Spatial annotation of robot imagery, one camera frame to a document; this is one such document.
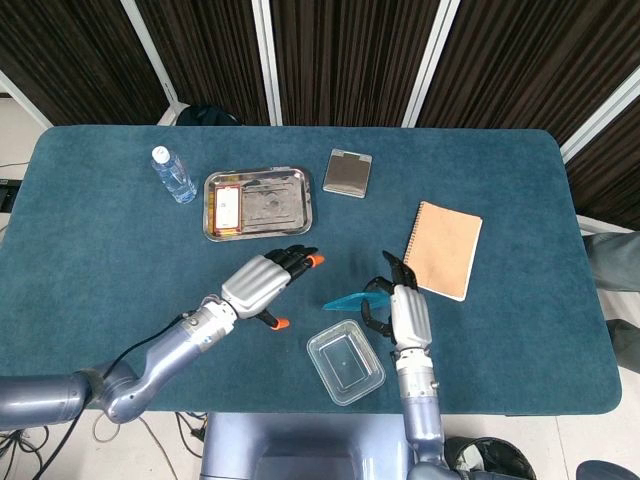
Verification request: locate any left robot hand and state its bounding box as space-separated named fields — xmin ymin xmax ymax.
xmin=220 ymin=244 xmax=326 ymax=333

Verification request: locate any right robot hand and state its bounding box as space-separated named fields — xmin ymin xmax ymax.
xmin=360 ymin=249 xmax=434 ymax=351

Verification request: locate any blue plastic piece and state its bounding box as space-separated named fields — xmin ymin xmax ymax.
xmin=321 ymin=292 xmax=391 ymax=314

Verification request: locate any clear container with teal lid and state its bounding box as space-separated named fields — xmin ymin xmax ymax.
xmin=306 ymin=319 xmax=387 ymax=407

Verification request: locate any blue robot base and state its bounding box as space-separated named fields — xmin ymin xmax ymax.
xmin=199 ymin=412 xmax=417 ymax=480

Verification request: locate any red yellow card box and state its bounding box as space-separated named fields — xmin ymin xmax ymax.
xmin=211 ymin=183 xmax=244 ymax=236

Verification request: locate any spiral notebook kraft cover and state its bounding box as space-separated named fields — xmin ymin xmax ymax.
xmin=402 ymin=200 xmax=484 ymax=303

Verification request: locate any stainless steel tray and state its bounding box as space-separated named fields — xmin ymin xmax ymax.
xmin=202 ymin=166 xmax=315 ymax=243

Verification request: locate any clear plastic water bottle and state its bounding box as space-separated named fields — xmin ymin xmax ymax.
xmin=151 ymin=145 xmax=198 ymax=204

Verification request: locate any square metal digital scale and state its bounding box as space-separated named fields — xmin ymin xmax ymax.
xmin=322 ymin=147 xmax=374 ymax=200

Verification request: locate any blue table cloth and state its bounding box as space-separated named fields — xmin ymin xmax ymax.
xmin=0 ymin=124 xmax=624 ymax=417

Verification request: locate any black bag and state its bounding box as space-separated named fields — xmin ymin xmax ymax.
xmin=175 ymin=103 xmax=244 ymax=127

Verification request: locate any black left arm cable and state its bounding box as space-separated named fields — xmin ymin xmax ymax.
xmin=102 ymin=312 xmax=201 ymax=382

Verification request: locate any white partition post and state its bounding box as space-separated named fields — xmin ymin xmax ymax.
xmin=119 ymin=0 xmax=187 ymax=126
xmin=0 ymin=69 xmax=52 ymax=129
xmin=251 ymin=0 xmax=282 ymax=127
xmin=403 ymin=0 xmax=462 ymax=128
xmin=558 ymin=77 xmax=640 ymax=164

